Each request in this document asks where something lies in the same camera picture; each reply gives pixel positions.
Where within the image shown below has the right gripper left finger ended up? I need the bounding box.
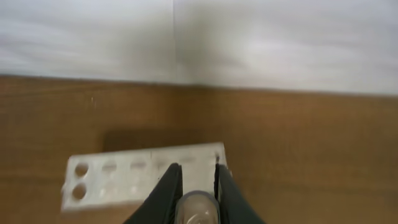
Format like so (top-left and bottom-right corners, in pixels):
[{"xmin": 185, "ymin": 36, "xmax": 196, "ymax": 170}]
[{"xmin": 123, "ymin": 162, "xmax": 184, "ymax": 224}]

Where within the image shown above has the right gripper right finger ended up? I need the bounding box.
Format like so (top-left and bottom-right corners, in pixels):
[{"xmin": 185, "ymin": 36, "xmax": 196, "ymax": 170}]
[{"xmin": 213, "ymin": 155, "xmax": 267, "ymax": 224}]

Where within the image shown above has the clear test tube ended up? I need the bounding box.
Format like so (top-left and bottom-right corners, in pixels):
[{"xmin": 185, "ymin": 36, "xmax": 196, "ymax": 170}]
[{"xmin": 173, "ymin": 190, "xmax": 222, "ymax": 224}]

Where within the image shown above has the white test tube rack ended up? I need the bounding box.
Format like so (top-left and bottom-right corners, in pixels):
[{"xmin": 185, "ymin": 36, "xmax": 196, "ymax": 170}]
[{"xmin": 60, "ymin": 142, "xmax": 233, "ymax": 214}]

